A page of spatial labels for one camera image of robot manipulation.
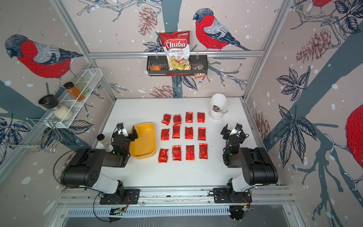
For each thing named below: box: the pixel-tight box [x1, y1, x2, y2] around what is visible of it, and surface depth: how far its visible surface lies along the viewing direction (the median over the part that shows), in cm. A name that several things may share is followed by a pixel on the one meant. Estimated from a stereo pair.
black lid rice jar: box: [38, 94, 74, 122], surface depth 65 cm
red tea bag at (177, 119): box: [172, 113, 182, 125], surface depth 108 cm
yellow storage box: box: [129, 122, 157, 160], surface depth 95 cm
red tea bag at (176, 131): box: [172, 124, 181, 139], surface depth 100 cm
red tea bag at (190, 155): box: [185, 144, 195, 161], surface depth 90 cm
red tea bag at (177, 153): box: [172, 145, 182, 161], surface depth 90 cm
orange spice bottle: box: [63, 81, 86, 102], surface depth 73 cm
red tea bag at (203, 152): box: [198, 143, 208, 160], surface depth 92 cm
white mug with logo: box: [208, 93, 229, 120], surface depth 103 cm
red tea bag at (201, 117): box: [197, 112, 206, 123], surface depth 109 cm
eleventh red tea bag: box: [160, 128, 170, 141], surface depth 100 cm
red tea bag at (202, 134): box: [197, 127, 207, 141], surface depth 100 cm
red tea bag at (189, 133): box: [184, 126, 194, 140], surface depth 99 cm
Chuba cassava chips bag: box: [158, 30, 191, 71], surface depth 84 cm
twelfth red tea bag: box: [161, 113, 172, 126], surface depth 107 cm
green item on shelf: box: [75, 77, 91, 95], surface depth 79 cm
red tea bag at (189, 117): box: [185, 111, 194, 123], surface depth 109 cm
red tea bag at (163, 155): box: [158, 148, 169, 164], surface depth 89 cm
